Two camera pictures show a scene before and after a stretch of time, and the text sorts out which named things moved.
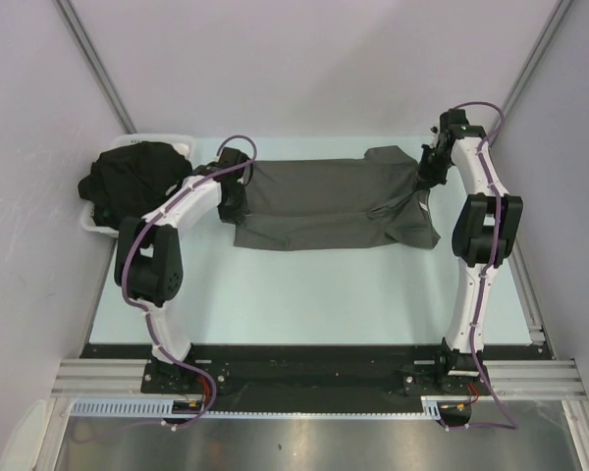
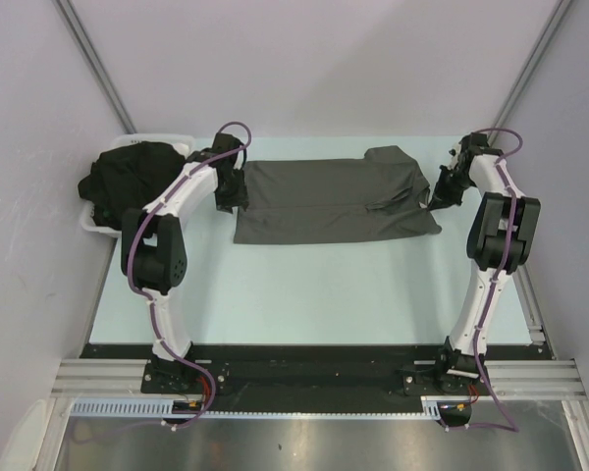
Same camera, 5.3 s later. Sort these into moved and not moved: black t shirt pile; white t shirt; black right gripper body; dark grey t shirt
Moved: black right gripper body
Not moved: black t shirt pile; dark grey t shirt; white t shirt
